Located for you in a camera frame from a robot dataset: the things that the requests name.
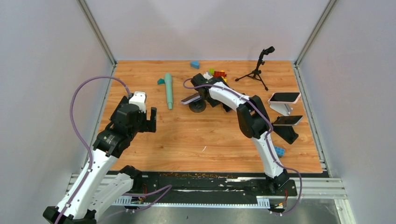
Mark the phone with lavender case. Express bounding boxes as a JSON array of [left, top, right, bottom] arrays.
[[180, 93, 201, 105]]

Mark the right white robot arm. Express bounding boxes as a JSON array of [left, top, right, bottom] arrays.
[[183, 73, 289, 195]]

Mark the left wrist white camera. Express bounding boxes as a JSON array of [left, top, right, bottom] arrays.
[[129, 91, 147, 113]]

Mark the phone with pink-edged black case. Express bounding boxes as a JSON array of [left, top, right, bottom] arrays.
[[222, 104, 232, 112]]

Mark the blue lego brick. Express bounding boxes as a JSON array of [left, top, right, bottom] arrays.
[[274, 146, 285, 158]]

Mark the round black phone stand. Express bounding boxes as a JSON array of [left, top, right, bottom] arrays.
[[189, 99, 206, 113]]

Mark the black mini tripod stand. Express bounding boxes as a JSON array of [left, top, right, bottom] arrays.
[[235, 46, 275, 91]]

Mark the phone with pink case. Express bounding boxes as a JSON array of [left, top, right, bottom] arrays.
[[268, 92, 301, 104]]

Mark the teal toy microphone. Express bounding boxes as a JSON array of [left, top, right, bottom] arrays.
[[164, 73, 173, 110]]

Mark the phone with white edge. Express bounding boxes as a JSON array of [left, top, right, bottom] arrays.
[[272, 115, 304, 126]]

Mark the white phone stand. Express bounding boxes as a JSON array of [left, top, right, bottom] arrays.
[[269, 103, 293, 116]]

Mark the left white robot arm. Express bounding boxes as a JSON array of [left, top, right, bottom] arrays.
[[43, 91, 157, 224]]

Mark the blue triangular block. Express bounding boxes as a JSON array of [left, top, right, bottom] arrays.
[[190, 61, 200, 69]]

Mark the colourful toy brick car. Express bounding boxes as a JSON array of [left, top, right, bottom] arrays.
[[209, 68, 227, 82]]

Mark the dark teal small block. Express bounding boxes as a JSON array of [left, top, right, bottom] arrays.
[[157, 78, 165, 85]]

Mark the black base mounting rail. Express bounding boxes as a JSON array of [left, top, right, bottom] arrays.
[[68, 170, 347, 208]]

